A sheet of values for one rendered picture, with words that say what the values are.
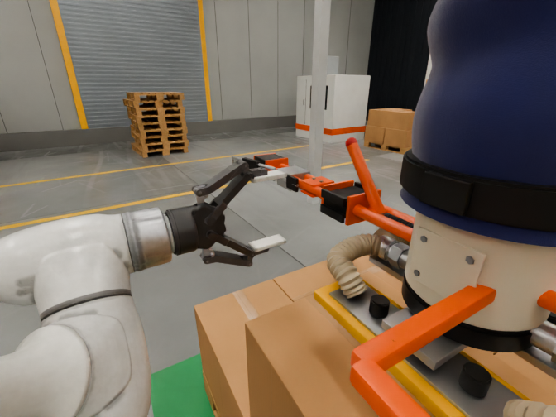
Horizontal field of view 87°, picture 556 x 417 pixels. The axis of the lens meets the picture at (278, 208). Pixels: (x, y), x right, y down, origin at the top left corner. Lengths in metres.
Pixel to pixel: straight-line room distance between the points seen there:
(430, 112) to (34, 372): 0.46
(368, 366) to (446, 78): 0.28
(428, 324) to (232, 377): 0.89
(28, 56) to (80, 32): 1.27
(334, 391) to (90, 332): 0.41
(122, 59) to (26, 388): 9.22
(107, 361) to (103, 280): 0.10
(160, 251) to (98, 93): 8.96
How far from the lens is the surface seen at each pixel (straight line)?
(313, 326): 0.71
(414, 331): 0.31
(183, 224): 0.46
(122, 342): 0.41
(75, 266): 0.44
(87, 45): 9.41
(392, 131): 7.47
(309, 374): 0.63
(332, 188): 0.62
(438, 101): 0.36
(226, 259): 0.54
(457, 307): 0.36
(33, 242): 0.46
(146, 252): 0.46
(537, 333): 0.48
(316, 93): 3.61
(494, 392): 0.46
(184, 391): 1.83
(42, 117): 9.53
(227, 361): 1.18
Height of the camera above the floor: 1.44
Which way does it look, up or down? 23 degrees down
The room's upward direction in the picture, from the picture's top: straight up
